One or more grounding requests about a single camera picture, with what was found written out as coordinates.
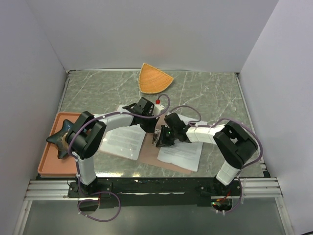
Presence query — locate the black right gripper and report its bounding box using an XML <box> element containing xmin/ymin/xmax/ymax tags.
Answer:
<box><xmin>156</xmin><ymin>125</ymin><xmax>178</xmax><ymax>147</ymax></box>

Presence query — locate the white printed paper stack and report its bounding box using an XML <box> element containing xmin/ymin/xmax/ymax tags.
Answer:
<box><xmin>156</xmin><ymin>114</ymin><xmax>208</xmax><ymax>172</ymax></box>

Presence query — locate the pink brown file folder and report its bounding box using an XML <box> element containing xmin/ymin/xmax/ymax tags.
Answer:
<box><xmin>136</xmin><ymin>115</ymin><xmax>196</xmax><ymax>175</ymax></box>

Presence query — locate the white printed paper sheet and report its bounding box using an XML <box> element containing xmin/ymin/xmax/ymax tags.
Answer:
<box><xmin>98</xmin><ymin>106</ymin><xmax>146</xmax><ymax>160</ymax></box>

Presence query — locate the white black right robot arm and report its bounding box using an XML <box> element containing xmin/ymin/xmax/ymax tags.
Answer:
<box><xmin>152</xmin><ymin>113</ymin><xmax>259</xmax><ymax>195</ymax></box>

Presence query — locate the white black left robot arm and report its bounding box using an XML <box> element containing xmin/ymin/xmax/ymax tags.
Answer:
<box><xmin>65</xmin><ymin>97</ymin><xmax>164</xmax><ymax>197</ymax></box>

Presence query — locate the metal folder clip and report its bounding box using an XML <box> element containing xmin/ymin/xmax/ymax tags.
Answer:
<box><xmin>152</xmin><ymin>129</ymin><xmax>161</xmax><ymax>147</ymax></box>

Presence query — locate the orange woven wicker basket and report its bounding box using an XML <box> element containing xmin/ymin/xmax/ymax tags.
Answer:
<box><xmin>138</xmin><ymin>63</ymin><xmax>174</xmax><ymax>94</ymax></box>

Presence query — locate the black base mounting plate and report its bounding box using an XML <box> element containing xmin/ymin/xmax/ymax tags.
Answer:
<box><xmin>67</xmin><ymin>177</ymin><xmax>241</xmax><ymax>209</ymax></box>

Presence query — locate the dark teal star dish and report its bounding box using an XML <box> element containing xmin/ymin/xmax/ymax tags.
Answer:
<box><xmin>46</xmin><ymin>119</ymin><xmax>73</xmax><ymax>159</ymax></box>

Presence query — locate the salmon pink plastic tray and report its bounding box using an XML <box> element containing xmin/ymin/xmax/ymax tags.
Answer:
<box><xmin>38</xmin><ymin>112</ymin><xmax>80</xmax><ymax>178</ymax></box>

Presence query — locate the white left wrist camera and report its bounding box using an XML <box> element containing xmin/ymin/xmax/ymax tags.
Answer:
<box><xmin>153</xmin><ymin>99</ymin><xmax>165</xmax><ymax>116</ymax></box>

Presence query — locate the aluminium frame rail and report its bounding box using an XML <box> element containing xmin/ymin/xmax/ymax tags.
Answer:
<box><xmin>24</xmin><ymin>178</ymin><xmax>283</xmax><ymax>201</ymax></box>

